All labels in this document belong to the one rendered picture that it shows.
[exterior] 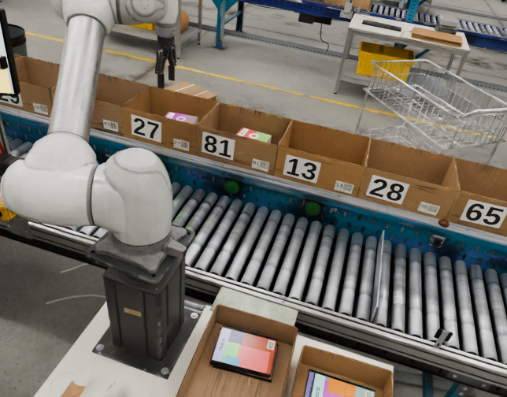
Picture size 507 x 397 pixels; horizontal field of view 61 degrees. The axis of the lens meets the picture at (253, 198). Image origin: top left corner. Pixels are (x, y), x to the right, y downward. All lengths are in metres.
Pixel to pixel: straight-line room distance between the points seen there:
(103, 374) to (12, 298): 1.38
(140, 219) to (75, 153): 0.22
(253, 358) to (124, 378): 0.39
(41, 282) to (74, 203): 1.76
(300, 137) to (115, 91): 1.05
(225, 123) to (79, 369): 1.38
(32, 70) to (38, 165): 1.76
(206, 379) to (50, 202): 0.71
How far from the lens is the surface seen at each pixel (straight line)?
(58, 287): 2.76
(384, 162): 2.24
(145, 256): 1.15
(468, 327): 1.86
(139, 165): 1.03
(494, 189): 2.35
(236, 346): 1.46
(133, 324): 1.38
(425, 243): 2.11
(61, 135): 1.17
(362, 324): 1.69
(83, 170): 1.10
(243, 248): 1.82
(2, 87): 1.87
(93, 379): 1.48
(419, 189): 1.98
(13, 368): 2.50
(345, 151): 2.23
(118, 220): 1.08
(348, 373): 1.51
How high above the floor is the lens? 2.00
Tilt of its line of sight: 37 degrees down
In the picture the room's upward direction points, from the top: 8 degrees clockwise
